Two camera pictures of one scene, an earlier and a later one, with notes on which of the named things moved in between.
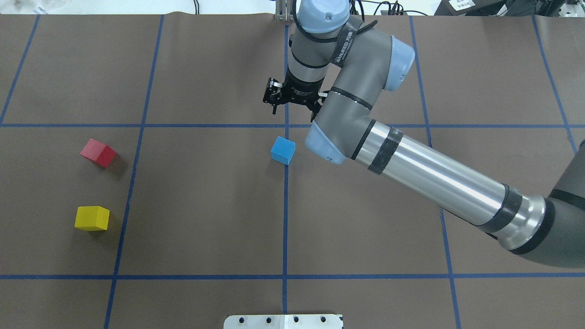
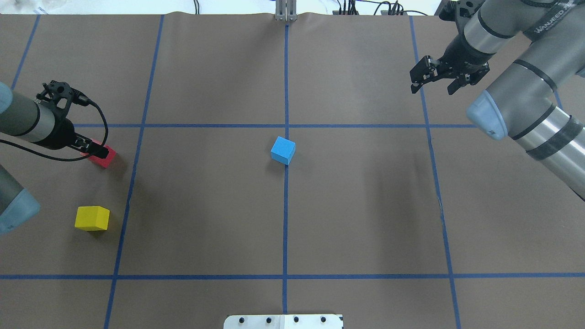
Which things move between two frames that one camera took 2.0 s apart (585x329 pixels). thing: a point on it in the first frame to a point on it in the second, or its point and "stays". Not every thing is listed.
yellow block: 94,218 stays
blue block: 283,150 stays
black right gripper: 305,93 to 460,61
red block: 102,154 stays
